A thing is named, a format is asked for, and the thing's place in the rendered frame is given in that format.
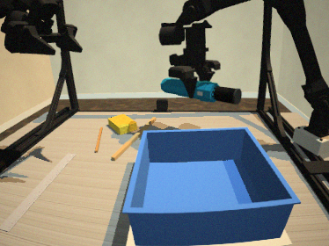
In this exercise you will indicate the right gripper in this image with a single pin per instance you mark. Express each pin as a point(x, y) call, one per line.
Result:
point(27, 40)

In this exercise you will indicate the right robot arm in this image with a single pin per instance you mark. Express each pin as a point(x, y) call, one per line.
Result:
point(38, 10)

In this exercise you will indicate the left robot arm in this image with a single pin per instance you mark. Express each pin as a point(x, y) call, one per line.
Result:
point(292, 13)

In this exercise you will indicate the yellow sponge block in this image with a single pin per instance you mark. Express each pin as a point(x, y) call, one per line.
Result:
point(122, 124)

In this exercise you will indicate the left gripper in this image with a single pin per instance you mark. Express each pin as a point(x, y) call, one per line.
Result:
point(195, 56)

